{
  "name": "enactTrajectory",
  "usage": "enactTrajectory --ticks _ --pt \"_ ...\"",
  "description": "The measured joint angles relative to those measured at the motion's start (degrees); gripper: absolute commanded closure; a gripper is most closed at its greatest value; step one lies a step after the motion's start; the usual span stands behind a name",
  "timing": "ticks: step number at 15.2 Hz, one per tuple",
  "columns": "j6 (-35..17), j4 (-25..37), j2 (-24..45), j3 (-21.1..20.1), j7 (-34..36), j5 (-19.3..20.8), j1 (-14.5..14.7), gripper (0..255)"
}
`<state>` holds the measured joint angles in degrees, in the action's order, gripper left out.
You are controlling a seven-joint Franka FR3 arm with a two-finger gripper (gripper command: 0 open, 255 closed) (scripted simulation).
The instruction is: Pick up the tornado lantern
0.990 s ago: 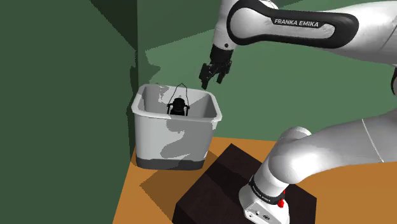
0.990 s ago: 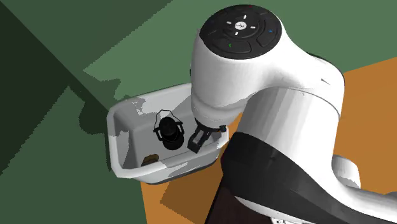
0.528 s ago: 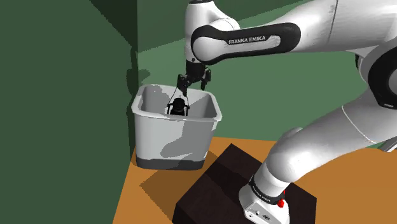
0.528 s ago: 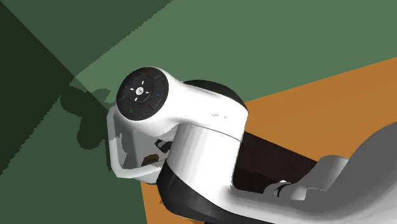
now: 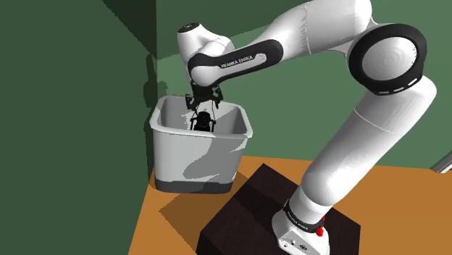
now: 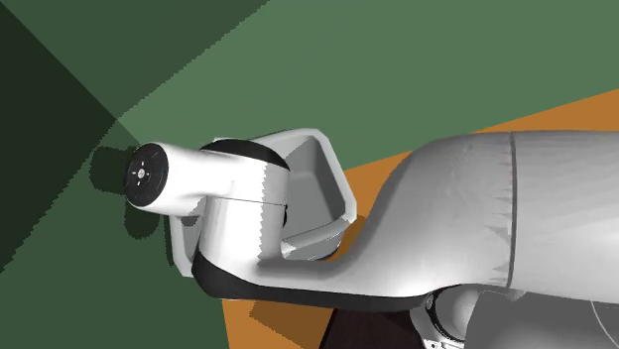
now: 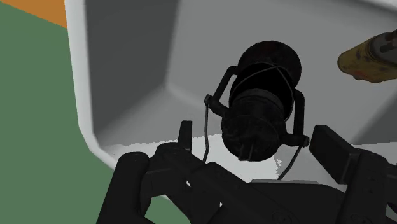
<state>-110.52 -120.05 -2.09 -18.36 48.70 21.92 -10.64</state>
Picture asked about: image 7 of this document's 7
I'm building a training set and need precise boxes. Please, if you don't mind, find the black spotlight lamp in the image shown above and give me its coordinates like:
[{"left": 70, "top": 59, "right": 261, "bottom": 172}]
[{"left": 203, "top": 40, "right": 311, "bottom": 181}]

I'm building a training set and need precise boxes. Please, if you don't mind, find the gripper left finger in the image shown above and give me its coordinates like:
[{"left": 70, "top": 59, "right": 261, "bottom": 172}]
[{"left": 95, "top": 120, "right": 249, "bottom": 224}]

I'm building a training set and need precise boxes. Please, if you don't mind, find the white sink basin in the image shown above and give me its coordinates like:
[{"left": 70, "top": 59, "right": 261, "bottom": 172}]
[{"left": 64, "top": 0, "right": 397, "bottom": 224}]

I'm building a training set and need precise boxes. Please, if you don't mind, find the yellow cylindrical tool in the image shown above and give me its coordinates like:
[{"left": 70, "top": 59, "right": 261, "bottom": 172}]
[{"left": 337, "top": 29, "right": 397, "bottom": 84}]

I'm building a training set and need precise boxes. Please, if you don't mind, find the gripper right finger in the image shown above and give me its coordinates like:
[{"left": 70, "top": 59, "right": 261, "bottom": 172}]
[{"left": 309, "top": 123, "right": 397, "bottom": 224}]

